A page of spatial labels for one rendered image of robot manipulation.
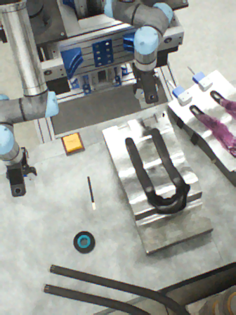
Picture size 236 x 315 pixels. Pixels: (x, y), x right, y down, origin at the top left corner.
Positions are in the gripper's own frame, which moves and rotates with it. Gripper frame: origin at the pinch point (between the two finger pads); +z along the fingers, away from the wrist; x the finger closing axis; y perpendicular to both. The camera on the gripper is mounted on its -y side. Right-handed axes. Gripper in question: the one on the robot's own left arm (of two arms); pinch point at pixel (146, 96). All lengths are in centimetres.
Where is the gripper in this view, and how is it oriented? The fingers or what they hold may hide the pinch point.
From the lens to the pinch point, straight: 176.4
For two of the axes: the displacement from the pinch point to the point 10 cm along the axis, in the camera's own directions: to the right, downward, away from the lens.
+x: -9.7, 2.6, -0.5
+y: -2.6, -9.0, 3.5
